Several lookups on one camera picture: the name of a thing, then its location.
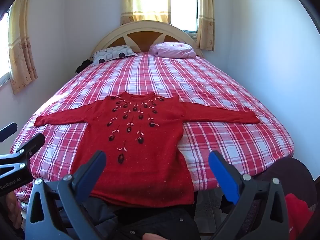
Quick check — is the dark maroon mesh chair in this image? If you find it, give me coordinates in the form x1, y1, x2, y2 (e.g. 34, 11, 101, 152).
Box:
246, 157, 315, 240

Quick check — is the large sliding window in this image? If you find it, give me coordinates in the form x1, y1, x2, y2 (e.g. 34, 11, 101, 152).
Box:
0, 10, 12, 88

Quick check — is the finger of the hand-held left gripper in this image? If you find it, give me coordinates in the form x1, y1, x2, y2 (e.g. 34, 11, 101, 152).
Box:
0, 122, 18, 143
0, 132, 46, 172

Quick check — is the grey patterned pillow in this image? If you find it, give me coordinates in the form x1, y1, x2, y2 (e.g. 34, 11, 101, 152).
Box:
90, 45, 138, 67

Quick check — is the cream wooden headboard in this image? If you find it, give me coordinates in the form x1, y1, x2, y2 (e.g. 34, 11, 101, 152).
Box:
90, 20, 204, 59

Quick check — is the small sliding window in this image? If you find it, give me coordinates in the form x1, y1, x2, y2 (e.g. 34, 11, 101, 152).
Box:
170, 0, 200, 34

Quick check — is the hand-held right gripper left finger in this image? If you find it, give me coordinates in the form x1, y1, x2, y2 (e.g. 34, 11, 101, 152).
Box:
25, 150, 108, 240

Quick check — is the red knitted sweater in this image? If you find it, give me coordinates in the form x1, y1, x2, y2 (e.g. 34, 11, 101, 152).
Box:
34, 92, 260, 208

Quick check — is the red cloth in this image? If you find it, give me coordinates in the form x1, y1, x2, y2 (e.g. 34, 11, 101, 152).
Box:
285, 194, 314, 240

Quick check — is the pink pillow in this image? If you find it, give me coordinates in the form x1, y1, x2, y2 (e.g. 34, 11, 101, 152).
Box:
149, 42, 197, 60

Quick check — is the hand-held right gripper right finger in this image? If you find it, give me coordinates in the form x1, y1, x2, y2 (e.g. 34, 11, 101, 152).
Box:
208, 150, 290, 240

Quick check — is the dark cloth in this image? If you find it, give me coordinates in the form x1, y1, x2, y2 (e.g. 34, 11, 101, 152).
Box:
75, 59, 93, 74

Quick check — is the yellow patterned curtain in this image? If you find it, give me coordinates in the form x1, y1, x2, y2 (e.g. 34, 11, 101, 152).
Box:
196, 0, 215, 52
7, 0, 38, 95
120, 0, 170, 26

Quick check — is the person's dark jacket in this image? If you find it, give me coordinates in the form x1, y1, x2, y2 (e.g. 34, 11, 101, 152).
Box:
57, 195, 200, 240

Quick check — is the red plaid bed sheet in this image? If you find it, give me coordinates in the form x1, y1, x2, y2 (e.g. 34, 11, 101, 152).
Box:
10, 51, 295, 213

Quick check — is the person's left hand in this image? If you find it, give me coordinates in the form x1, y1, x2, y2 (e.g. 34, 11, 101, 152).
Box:
4, 191, 23, 220

